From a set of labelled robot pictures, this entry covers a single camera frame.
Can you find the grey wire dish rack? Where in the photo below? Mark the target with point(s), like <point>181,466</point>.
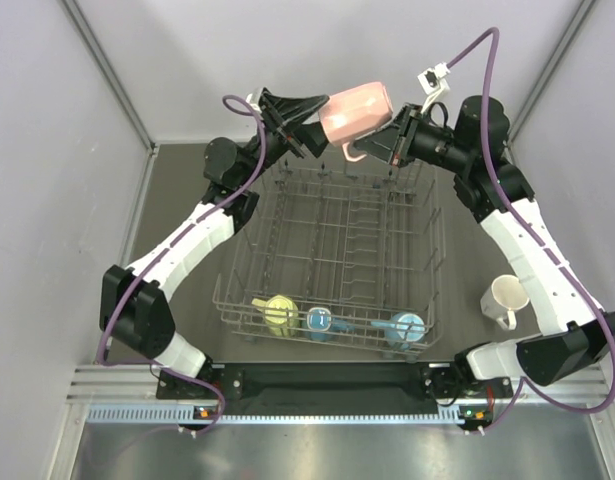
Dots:
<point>365,242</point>

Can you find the blue floral mug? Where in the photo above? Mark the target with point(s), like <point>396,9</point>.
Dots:
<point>322,326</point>

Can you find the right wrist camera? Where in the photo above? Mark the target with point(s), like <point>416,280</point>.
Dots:
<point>434,84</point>

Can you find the pink mug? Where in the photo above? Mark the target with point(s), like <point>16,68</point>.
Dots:
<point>353,113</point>

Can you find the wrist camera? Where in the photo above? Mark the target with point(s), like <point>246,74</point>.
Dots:
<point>255,99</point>
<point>434,84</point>

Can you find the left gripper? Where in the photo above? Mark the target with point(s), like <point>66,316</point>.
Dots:
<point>283,111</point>

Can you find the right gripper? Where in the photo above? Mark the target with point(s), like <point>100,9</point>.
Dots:
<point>391,142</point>

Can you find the plain blue mug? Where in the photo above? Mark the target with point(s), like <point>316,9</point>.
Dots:
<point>402,330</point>

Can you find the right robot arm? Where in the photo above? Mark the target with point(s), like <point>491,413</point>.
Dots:
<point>575,331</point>

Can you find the aluminium frame rail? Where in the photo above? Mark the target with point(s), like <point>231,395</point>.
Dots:
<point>139,394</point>

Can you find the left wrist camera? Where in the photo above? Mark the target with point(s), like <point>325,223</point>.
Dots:
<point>255,99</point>

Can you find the yellow mug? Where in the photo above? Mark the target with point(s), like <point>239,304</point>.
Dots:
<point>280,314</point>

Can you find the white mug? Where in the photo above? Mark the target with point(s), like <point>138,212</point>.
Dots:
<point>503,299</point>

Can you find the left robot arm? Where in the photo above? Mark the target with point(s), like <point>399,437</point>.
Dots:
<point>135,308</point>

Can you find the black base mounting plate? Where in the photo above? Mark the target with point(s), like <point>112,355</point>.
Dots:
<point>244,380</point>

